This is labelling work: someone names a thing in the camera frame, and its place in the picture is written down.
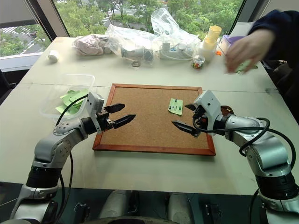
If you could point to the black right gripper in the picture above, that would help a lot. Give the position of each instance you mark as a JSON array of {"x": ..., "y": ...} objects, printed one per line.
[{"x": 200, "y": 119}]

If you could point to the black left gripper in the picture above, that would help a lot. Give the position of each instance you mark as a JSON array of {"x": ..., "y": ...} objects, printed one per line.
[{"x": 105, "y": 121}]

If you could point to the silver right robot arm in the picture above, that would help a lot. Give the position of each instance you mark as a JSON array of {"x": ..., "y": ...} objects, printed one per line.
[{"x": 264, "y": 149}]

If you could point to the dark rounded robot base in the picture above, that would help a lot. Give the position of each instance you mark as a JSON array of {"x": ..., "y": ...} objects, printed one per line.
[{"x": 128, "y": 220}]

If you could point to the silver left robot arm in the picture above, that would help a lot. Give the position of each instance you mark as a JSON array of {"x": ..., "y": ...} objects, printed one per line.
[{"x": 51, "y": 145}]

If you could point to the green pinned paper note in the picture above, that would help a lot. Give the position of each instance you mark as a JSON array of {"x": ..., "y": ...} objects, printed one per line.
[{"x": 175, "y": 111}]

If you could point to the wood-framed cork board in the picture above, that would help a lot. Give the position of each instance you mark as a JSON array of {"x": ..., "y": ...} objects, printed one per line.
[{"x": 149, "y": 116}]

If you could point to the small jar of coloured pins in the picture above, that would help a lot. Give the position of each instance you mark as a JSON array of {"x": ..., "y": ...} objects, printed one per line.
[{"x": 198, "y": 61}]

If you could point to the green paper note stack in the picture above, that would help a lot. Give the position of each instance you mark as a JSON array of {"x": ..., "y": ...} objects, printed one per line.
[{"x": 240, "y": 68}]

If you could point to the person's bare hand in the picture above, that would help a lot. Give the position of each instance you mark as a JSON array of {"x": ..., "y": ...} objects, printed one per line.
[{"x": 247, "y": 49}]

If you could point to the small brown wooden dish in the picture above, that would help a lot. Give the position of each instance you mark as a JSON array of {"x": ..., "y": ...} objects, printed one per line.
[{"x": 226, "y": 110}]

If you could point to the clear plastic container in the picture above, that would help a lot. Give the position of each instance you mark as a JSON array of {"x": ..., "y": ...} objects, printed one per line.
[{"x": 70, "y": 81}]

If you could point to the grey cylindrical device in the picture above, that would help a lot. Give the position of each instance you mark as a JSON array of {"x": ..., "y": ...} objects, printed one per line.
[{"x": 136, "y": 52}]

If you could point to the white power strip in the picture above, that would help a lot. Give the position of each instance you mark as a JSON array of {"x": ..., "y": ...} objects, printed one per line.
[{"x": 175, "y": 51}]

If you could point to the small orange object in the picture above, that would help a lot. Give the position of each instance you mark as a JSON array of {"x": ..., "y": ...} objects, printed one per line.
[{"x": 218, "y": 53}]

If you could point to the stacked yellow cups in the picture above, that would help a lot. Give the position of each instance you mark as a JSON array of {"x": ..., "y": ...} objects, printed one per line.
[{"x": 208, "y": 47}]

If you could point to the clear crumpled plastic bag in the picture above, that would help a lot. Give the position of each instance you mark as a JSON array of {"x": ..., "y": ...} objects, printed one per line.
[{"x": 123, "y": 38}]

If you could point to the bag with pink cloth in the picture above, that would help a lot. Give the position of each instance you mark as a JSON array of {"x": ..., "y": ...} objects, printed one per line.
[{"x": 90, "y": 44}]

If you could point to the purple and white box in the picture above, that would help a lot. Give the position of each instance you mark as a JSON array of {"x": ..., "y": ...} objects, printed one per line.
[{"x": 226, "y": 43}]

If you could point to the white tape roll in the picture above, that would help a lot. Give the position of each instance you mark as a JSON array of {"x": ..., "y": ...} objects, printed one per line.
[{"x": 53, "y": 56}]

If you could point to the tall pale yellow cup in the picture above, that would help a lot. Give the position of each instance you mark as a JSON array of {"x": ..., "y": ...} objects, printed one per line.
[{"x": 215, "y": 32}]

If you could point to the white rounded robot leg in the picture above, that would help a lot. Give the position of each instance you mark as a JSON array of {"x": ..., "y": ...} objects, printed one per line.
[
  {"x": 114, "y": 204},
  {"x": 180, "y": 207}
]

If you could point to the large clear plastic bag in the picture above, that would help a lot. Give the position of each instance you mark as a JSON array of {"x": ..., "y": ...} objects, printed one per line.
[{"x": 168, "y": 25}]

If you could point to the white paper sheet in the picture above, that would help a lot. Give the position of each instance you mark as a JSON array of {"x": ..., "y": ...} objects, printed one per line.
[{"x": 243, "y": 27}]

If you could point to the person's dark blue sleeve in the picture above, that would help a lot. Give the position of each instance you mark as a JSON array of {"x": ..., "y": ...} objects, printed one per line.
[{"x": 282, "y": 30}]

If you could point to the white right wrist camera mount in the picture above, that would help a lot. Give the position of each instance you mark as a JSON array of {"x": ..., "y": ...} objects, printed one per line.
[{"x": 210, "y": 105}]

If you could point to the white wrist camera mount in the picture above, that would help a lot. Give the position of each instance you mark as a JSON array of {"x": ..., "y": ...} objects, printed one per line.
[
  {"x": 93, "y": 102},
  {"x": 210, "y": 105}
]

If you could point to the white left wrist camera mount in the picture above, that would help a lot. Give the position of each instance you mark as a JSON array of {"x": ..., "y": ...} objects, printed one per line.
[{"x": 93, "y": 102}]

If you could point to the dark window frame post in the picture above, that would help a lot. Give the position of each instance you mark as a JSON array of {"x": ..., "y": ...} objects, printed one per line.
[
  {"x": 247, "y": 11},
  {"x": 50, "y": 18}
]

